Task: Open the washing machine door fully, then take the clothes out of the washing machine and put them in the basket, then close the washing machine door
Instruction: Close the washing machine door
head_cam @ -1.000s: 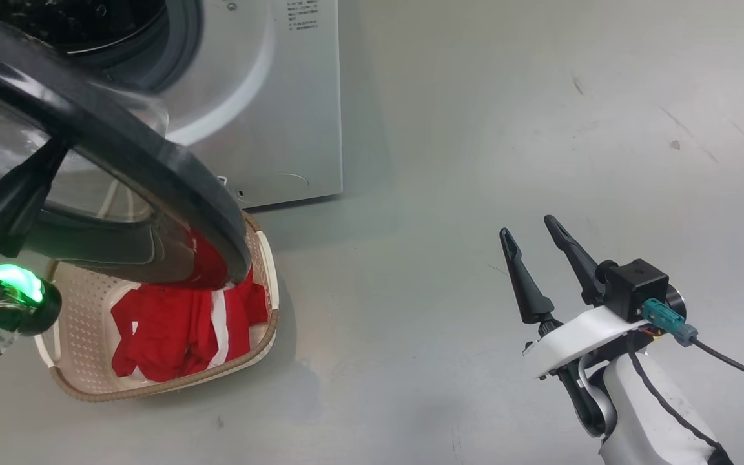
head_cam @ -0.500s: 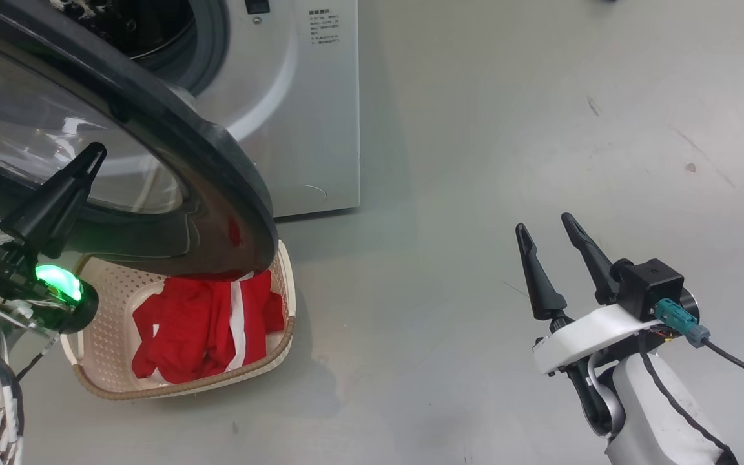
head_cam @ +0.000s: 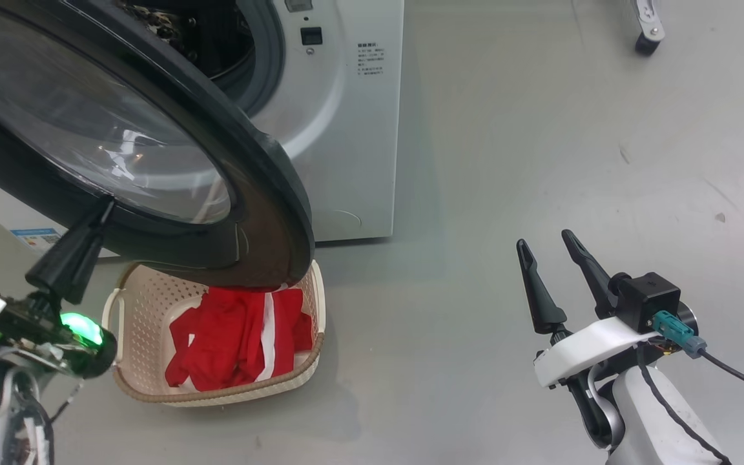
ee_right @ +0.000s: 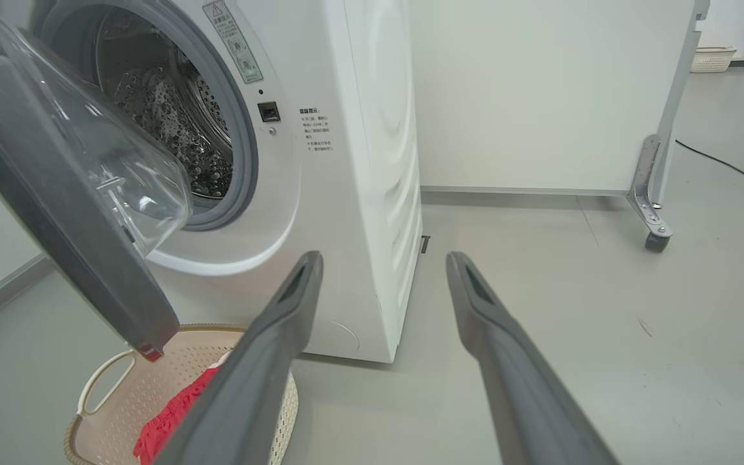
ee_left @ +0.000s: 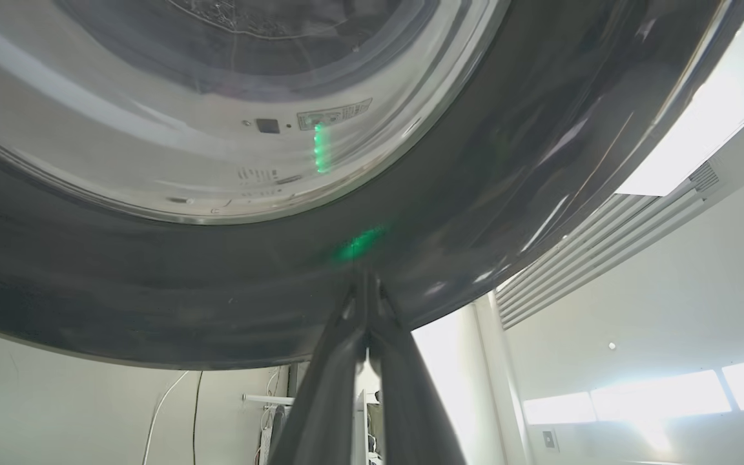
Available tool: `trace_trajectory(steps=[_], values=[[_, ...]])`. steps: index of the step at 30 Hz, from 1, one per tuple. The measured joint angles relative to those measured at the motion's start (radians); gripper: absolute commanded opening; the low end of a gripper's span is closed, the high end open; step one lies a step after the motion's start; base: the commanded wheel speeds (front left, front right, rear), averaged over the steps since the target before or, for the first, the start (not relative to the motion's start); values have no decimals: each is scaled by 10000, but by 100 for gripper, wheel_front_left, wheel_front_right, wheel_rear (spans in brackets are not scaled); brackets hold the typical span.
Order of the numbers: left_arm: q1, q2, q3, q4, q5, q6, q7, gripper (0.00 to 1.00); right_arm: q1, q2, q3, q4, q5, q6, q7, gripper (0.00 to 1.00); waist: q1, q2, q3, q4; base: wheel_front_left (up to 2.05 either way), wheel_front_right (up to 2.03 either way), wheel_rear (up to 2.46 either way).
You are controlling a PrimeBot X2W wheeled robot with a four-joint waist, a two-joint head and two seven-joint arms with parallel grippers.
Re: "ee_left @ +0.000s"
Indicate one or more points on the grey wall switch plate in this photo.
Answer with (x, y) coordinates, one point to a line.
(551, 440)

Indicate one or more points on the white wall rail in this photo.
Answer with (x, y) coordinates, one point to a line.
(268, 399)

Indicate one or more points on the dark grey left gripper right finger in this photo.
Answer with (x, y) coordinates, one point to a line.
(411, 413)

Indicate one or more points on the white slatted ceiling vent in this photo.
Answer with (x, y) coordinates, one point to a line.
(604, 258)

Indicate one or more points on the bright high window strip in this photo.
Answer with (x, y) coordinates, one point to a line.
(656, 394)

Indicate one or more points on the bright ceiling light panel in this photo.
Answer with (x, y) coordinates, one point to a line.
(721, 110)

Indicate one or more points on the dark grey washing machine door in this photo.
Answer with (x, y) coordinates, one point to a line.
(152, 290)

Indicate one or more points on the door glass warning label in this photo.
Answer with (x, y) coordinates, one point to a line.
(336, 113)

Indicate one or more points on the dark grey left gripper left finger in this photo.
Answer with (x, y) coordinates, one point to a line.
(327, 400)

